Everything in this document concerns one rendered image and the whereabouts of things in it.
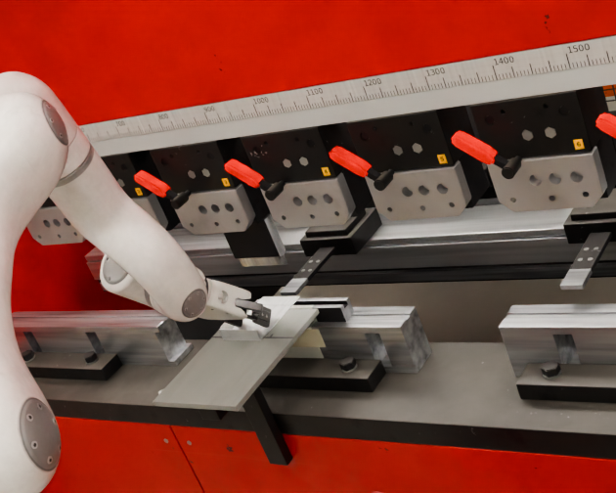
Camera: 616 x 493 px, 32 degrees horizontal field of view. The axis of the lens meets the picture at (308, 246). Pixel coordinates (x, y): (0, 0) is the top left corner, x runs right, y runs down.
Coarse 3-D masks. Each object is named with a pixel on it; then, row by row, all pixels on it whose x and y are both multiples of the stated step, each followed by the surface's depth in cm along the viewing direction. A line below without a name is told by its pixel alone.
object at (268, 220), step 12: (252, 228) 180; (264, 228) 178; (276, 228) 180; (228, 240) 184; (240, 240) 183; (252, 240) 181; (264, 240) 180; (276, 240) 179; (240, 252) 185; (252, 252) 183; (264, 252) 181; (276, 252) 180; (252, 264) 186; (264, 264) 184; (276, 264) 183
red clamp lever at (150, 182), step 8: (136, 176) 176; (144, 176) 176; (152, 176) 177; (144, 184) 176; (152, 184) 176; (160, 184) 176; (160, 192) 175; (168, 192) 176; (184, 192) 176; (176, 200) 174; (184, 200) 175; (176, 208) 175
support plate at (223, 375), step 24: (288, 312) 184; (312, 312) 181; (288, 336) 176; (192, 360) 181; (216, 360) 178; (240, 360) 175; (264, 360) 172; (168, 384) 177; (192, 384) 174; (216, 384) 171; (240, 384) 168; (192, 408) 169; (216, 408) 166; (240, 408) 164
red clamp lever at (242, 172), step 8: (232, 160) 165; (232, 168) 164; (240, 168) 164; (248, 168) 165; (240, 176) 164; (248, 176) 164; (256, 176) 164; (248, 184) 164; (256, 184) 163; (264, 184) 164; (280, 184) 164; (272, 192) 162; (280, 192) 164; (272, 200) 163
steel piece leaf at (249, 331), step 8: (248, 312) 189; (272, 312) 186; (280, 312) 184; (248, 320) 186; (272, 320) 183; (240, 328) 185; (248, 328) 184; (256, 328) 183; (264, 328) 182; (224, 336) 183; (232, 336) 182; (240, 336) 181; (248, 336) 180; (256, 336) 178
